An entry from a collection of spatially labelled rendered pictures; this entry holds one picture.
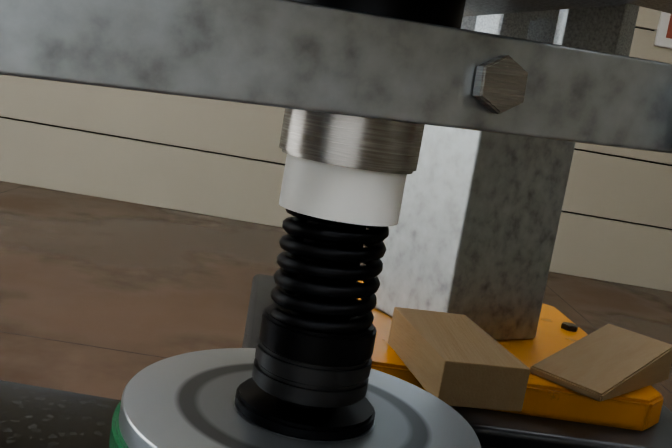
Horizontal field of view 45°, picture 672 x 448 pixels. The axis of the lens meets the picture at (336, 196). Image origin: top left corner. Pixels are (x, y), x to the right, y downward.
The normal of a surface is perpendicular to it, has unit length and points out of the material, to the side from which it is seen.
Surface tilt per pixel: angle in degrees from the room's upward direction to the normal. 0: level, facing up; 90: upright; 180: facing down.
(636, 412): 90
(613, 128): 90
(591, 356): 11
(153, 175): 90
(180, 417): 0
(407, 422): 0
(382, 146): 90
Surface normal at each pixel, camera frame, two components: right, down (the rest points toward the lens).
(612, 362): 0.03, -0.96
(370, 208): 0.42, 0.18
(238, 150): 0.01, 0.12
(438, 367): -0.97, -0.14
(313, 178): -0.51, 0.02
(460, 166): -0.82, -0.07
